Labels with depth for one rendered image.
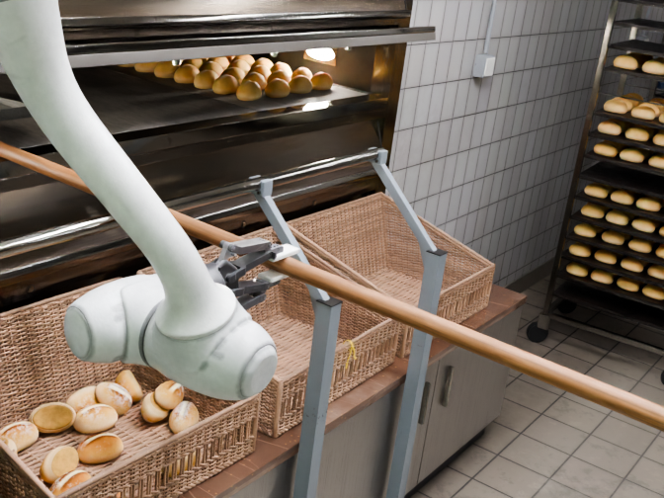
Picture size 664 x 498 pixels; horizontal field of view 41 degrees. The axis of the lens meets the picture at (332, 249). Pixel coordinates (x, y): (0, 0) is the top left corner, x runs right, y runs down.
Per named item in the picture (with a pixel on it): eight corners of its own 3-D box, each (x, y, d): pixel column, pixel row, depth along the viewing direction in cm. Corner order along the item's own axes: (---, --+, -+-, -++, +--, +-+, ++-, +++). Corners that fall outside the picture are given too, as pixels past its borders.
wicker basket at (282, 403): (126, 368, 231) (131, 269, 221) (263, 306, 276) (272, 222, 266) (275, 443, 207) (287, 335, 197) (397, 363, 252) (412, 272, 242)
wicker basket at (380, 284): (270, 304, 278) (279, 221, 268) (370, 263, 322) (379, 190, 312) (402, 361, 253) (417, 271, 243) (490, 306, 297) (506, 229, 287)
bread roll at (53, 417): (77, 429, 198) (75, 430, 203) (75, 398, 199) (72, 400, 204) (31, 436, 194) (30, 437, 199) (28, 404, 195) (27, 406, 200)
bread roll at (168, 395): (160, 386, 213) (174, 370, 212) (181, 404, 213) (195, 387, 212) (146, 397, 203) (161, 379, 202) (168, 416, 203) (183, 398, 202)
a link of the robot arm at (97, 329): (136, 327, 132) (202, 356, 125) (48, 360, 120) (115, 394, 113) (137, 259, 128) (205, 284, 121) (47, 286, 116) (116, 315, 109)
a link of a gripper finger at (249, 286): (228, 290, 135) (226, 298, 136) (274, 284, 145) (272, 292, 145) (209, 282, 137) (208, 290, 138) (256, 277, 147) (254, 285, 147)
